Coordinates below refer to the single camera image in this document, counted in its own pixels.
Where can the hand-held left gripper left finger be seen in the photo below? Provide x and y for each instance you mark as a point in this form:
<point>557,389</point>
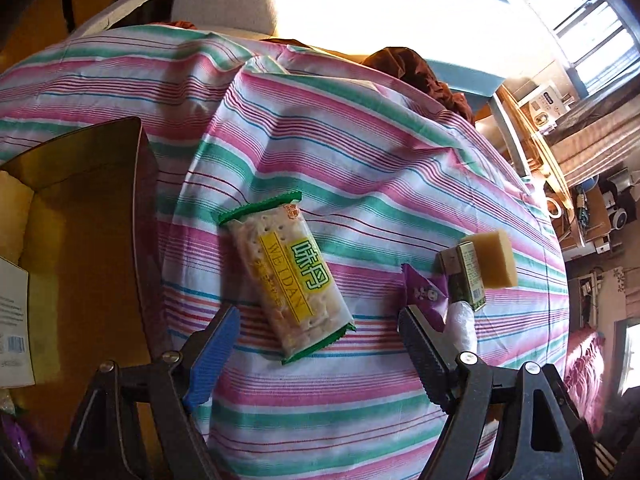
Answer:
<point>210,355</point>

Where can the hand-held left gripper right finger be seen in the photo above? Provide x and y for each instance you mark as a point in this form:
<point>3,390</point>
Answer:
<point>425,355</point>

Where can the white plastic item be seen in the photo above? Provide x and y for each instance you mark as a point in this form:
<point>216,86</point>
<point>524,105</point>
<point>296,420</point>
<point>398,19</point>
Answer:
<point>462,325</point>

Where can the purple snack packet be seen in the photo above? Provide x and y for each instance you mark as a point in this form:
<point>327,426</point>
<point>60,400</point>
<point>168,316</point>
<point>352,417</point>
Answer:
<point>425,295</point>
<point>15,445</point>

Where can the small green box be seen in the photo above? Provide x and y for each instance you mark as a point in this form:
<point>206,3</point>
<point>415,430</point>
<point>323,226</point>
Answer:
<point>470,275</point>

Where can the green cracker packet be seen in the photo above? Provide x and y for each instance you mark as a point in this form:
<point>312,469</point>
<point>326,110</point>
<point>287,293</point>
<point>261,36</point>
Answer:
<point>290,280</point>

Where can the yellow sponge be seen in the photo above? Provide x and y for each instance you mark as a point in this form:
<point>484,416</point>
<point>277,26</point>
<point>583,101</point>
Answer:
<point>12,215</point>
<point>497,260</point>

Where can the gold tin box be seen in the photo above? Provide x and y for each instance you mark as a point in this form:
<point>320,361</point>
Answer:
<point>90,240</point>

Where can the grey cardboard box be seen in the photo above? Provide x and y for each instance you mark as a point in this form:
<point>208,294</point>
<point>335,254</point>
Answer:
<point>15,320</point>

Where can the magenta cloth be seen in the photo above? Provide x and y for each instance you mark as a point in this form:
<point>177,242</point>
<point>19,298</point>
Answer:
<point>585,375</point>

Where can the white tape roll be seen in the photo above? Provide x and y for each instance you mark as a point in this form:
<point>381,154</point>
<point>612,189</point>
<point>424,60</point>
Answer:
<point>548,210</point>

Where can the striped pink green blanket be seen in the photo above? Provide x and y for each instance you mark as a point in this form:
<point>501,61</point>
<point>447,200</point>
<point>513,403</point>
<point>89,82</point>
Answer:
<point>350,170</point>

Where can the blue round object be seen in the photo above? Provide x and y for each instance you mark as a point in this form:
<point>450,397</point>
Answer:
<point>592,182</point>

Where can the striped beige curtain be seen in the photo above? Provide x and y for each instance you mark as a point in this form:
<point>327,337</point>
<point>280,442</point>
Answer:
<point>595,145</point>

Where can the white appliance box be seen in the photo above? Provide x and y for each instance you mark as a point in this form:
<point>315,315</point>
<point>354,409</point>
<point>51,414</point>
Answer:
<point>542,102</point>

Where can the brown cloth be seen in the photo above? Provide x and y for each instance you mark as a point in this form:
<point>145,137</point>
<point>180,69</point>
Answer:
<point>420,75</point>

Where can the wooden wardrobe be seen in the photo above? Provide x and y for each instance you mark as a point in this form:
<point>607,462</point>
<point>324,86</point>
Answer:
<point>30,35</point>

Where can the window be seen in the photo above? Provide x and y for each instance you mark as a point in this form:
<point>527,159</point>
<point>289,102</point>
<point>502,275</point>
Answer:
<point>590,25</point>

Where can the grey metal rail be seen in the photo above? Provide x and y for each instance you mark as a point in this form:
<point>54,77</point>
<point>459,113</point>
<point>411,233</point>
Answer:
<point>510,135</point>

